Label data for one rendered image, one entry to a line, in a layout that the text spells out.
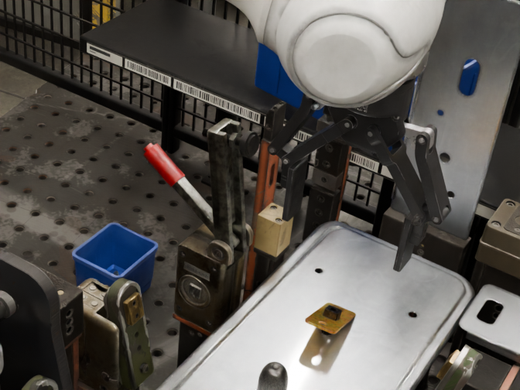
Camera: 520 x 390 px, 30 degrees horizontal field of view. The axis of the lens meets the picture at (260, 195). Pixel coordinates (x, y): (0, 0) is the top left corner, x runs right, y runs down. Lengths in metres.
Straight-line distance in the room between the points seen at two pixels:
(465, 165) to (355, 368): 0.32
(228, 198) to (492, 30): 0.37
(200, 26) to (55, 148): 0.43
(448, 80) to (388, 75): 0.55
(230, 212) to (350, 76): 0.46
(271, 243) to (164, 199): 0.63
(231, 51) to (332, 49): 0.95
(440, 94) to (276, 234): 0.27
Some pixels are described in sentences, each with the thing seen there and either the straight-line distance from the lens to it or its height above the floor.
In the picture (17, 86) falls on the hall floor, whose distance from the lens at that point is 3.53.
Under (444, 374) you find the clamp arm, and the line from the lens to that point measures 1.01.
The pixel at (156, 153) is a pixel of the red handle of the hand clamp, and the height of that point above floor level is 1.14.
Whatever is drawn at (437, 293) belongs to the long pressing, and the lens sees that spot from 1.23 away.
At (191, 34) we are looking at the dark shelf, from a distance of 1.66.
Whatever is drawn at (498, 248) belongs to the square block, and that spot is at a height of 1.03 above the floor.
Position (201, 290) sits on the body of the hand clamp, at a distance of 1.18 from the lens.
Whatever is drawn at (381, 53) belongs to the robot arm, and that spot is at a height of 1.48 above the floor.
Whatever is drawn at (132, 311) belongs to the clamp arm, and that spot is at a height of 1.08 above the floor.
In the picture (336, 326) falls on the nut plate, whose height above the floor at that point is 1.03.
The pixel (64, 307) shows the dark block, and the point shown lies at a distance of 0.98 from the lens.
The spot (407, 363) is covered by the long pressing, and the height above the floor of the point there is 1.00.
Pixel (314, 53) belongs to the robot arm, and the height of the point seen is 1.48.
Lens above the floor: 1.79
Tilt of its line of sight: 36 degrees down
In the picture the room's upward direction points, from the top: 7 degrees clockwise
